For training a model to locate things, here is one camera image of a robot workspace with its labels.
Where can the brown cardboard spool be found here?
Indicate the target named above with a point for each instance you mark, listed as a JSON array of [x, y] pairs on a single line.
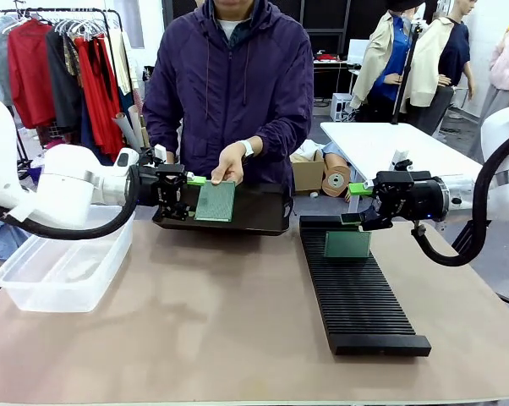
[[335, 177]]

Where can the mannequin beige jacket blue shirt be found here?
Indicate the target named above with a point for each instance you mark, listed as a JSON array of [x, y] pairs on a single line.
[[377, 51]]

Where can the mannequin cream jacket navy shirt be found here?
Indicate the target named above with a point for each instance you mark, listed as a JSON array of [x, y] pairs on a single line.
[[453, 55]]

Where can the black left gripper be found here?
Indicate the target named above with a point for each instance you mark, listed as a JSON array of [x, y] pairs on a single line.
[[170, 190]]

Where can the white paper roll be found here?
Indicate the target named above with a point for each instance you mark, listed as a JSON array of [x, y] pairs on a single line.
[[125, 131]]

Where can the white crate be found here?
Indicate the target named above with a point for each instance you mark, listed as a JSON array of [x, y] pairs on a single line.
[[341, 105]]

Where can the dark grey jacket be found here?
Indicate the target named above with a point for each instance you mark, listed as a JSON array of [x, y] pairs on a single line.
[[64, 97]]

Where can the white background desk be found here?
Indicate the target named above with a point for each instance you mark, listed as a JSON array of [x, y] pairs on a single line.
[[326, 63]]

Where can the black tray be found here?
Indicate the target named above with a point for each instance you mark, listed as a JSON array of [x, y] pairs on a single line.
[[258, 211]]

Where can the white monitor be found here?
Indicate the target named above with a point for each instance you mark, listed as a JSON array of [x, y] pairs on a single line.
[[358, 51]]

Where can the clear plastic box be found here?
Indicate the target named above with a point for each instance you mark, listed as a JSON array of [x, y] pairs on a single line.
[[60, 275]]

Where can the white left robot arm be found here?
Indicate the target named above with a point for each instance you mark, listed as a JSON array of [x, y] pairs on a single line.
[[64, 186]]

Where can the blue cloth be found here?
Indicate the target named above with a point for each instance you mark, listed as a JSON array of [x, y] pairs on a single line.
[[1, 241]]

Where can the cream garment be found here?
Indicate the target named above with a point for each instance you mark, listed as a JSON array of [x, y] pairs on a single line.
[[121, 63]]

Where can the person's left hand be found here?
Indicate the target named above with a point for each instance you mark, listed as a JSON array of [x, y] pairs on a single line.
[[231, 167]]

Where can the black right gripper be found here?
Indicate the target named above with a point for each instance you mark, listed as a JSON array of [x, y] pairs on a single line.
[[411, 196]]

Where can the person's left forearm purple sleeve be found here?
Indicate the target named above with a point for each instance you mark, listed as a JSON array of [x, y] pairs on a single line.
[[275, 135]]

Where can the red dress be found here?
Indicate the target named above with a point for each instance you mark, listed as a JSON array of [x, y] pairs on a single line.
[[100, 110]]

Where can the black slotted PCB rack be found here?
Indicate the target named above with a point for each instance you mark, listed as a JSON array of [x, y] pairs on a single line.
[[364, 304]]

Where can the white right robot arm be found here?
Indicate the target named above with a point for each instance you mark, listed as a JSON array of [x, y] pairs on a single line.
[[504, 139]]

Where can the black tripod pole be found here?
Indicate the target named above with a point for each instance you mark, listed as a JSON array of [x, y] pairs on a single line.
[[406, 76]]

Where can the white wristband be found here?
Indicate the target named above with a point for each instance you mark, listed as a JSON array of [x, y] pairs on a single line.
[[247, 148]]

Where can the white table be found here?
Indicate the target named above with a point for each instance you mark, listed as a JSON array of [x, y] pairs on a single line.
[[364, 144]]

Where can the black clothes rack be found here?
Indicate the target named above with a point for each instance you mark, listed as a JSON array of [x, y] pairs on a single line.
[[85, 9]]

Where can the person's right forearm purple sleeve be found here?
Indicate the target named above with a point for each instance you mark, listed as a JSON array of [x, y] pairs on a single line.
[[161, 135]]

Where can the cardboard box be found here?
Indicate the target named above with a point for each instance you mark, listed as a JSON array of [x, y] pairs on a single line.
[[307, 173]]

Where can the beige paper roll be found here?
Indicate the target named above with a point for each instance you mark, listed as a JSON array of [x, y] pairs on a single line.
[[137, 122]]

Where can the person in purple jacket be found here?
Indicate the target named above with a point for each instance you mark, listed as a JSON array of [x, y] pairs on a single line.
[[233, 84]]

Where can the navy blue garment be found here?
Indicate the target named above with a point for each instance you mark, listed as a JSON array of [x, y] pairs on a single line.
[[91, 135]]

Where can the green PCB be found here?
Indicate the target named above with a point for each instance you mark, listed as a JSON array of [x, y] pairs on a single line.
[[214, 203], [347, 245]]

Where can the red shirt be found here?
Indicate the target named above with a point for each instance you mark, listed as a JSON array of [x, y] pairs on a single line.
[[30, 76]]

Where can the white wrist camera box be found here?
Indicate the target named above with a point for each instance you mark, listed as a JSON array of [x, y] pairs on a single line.
[[160, 153], [401, 158]]

